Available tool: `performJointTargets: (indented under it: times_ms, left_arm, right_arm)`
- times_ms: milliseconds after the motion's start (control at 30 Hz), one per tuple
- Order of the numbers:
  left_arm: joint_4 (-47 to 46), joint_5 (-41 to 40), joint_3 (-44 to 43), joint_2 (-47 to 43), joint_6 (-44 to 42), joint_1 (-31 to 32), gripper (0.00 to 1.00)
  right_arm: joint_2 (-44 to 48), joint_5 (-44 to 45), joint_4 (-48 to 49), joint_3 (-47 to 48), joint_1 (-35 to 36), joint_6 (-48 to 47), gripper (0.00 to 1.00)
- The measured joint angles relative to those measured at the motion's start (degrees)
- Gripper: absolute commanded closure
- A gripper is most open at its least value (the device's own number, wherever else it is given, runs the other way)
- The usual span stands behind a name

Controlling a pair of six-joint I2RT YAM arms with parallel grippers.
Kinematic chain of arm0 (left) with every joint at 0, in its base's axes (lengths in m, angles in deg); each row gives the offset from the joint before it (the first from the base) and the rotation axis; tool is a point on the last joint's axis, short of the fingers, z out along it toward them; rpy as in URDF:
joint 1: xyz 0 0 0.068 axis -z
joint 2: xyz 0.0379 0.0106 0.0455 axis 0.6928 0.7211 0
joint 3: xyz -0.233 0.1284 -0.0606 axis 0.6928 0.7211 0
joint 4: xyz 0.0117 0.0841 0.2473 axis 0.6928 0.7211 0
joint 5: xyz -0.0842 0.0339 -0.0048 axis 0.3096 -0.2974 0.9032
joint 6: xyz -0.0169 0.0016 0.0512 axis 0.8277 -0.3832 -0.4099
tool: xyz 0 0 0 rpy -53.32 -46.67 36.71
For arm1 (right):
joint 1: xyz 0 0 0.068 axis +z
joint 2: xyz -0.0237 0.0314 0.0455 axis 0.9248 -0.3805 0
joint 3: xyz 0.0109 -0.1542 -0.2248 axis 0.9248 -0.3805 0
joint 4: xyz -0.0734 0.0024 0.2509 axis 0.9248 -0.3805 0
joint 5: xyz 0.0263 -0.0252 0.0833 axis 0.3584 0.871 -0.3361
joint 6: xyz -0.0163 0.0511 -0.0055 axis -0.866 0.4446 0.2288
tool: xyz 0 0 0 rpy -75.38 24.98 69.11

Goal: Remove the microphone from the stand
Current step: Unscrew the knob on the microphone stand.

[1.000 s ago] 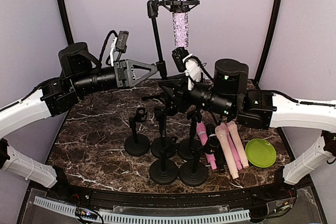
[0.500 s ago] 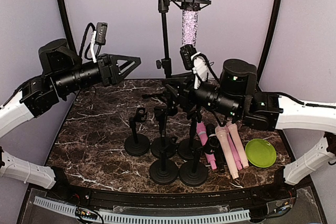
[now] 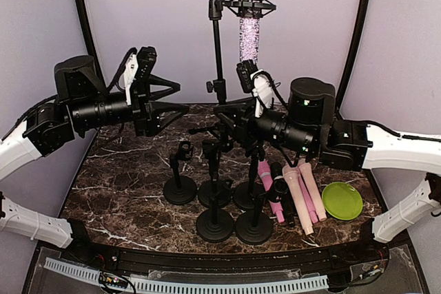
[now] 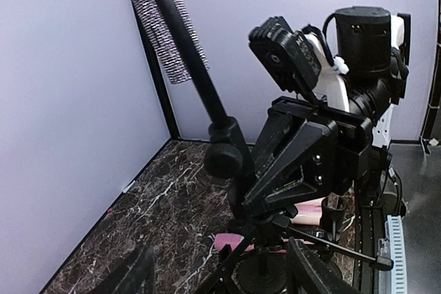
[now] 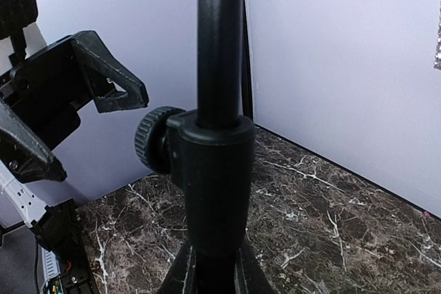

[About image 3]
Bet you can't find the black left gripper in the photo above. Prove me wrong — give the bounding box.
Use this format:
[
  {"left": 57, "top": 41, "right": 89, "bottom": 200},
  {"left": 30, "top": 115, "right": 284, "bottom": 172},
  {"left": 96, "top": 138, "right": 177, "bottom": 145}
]
[{"left": 70, "top": 74, "right": 190, "bottom": 136}]

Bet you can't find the black stand with clip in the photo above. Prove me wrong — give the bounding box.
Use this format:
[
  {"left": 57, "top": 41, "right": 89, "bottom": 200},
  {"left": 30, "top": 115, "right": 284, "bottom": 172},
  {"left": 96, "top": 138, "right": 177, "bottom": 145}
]
[{"left": 233, "top": 141, "right": 265, "bottom": 211}]

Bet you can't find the black stand of small beige microphone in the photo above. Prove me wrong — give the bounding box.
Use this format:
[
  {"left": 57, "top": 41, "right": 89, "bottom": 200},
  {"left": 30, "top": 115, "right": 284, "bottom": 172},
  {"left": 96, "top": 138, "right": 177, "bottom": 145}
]
[{"left": 163, "top": 140, "right": 197, "bottom": 205}]

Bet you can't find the small beige microphone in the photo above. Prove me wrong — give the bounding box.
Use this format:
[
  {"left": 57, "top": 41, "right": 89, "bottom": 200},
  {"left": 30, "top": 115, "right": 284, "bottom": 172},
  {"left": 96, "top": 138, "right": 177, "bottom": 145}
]
[{"left": 283, "top": 165, "right": 314, "bottom": 235}]

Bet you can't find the black microphone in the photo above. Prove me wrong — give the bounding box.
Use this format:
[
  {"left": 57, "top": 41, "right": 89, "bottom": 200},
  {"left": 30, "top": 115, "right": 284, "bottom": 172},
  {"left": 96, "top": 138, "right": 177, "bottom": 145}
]
[{"left": 270, "top": 162, "right": 296, "bottom": 228}]

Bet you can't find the beige microphone tall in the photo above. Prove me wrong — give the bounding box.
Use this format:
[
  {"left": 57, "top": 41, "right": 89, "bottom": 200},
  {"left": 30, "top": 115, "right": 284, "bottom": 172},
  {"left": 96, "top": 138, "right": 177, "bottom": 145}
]
[{"left": 298, "top": 160, "right": 327, "bottom": 221}]

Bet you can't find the black round-base stand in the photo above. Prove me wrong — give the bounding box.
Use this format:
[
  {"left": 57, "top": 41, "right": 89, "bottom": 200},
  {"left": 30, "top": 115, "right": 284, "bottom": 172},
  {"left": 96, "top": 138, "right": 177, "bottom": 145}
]
[
  {"left": 235, "top": 191, "right": 273, "bottom": 245},
  {"left": 196, "top": 179, "right": 234, "bottom": 243}
]

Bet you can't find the black tripod shock-mount stand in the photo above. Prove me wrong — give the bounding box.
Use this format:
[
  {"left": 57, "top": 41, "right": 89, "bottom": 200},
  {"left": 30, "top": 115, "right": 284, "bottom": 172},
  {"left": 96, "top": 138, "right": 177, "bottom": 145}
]
[{"left": 187, "top": 0, "right": 278, "bottom": 154}]

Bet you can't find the black round-base stand front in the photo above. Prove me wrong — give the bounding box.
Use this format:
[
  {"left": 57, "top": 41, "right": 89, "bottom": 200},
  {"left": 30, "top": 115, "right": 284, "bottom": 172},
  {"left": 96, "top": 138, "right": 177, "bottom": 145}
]
[{"left": 235, "top": 191, "right": 273, "bottom": 245}]

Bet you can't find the glitter silver-head microphone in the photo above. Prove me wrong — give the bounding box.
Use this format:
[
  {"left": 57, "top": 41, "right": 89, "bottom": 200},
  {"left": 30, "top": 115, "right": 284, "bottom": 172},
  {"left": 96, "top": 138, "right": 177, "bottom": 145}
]
[{"left": 238, "top": 0, "right": 260, "bottom": 64}]

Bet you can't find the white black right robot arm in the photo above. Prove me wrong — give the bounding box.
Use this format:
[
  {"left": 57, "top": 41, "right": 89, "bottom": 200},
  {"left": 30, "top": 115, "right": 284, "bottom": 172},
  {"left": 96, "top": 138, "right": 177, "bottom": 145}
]
[{"left": 214, "top": 74, "right": 440, "bottom": 262}]

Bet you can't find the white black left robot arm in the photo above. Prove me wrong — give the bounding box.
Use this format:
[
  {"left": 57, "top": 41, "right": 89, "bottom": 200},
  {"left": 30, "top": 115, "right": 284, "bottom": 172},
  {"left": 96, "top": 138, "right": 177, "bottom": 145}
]
[{"left": 1, "top": 47, "right": 189, "bottom": 178}]

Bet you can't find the green plate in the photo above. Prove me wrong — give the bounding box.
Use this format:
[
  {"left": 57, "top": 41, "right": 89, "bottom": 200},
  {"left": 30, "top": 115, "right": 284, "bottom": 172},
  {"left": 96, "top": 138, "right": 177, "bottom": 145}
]
[{"left": 322, "top": 182, "right": 363, "bottom": 221}]

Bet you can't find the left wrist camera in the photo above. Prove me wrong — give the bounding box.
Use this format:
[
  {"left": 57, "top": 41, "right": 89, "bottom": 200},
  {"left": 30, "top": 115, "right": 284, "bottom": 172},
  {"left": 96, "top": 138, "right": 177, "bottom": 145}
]
[{"left": 116, "top": 46, "right": 157, "bottom": 106}]

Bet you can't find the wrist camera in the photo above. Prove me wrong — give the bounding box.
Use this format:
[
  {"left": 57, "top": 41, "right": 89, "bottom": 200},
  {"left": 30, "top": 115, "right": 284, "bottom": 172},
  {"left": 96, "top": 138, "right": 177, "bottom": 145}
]
[
  {"left": 235, "top": 60, "right": 282, "bottom": 118},
  {"left": 116, "top": 46, "right": 157, "bottom": 106}
]

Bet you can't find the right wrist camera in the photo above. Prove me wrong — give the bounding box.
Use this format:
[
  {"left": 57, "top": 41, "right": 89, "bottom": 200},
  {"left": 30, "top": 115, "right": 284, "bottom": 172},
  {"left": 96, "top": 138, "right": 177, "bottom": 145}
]
[{"left": 235, "top": 60, "right": 282, "bottom": 118}]

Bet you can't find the black front rail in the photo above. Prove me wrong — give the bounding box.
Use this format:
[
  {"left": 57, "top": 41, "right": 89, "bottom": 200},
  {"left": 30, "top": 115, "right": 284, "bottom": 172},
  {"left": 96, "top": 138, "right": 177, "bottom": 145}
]
[{"left": 73, "top": 242, "right": 389, "bottom": 275}]

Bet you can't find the white cable duct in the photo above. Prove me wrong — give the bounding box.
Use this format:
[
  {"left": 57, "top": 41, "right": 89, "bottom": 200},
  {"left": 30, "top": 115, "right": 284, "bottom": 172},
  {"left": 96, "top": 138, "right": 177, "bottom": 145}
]
[{"left": 43, "top": 258, "right": 329, "bottom": 293}]

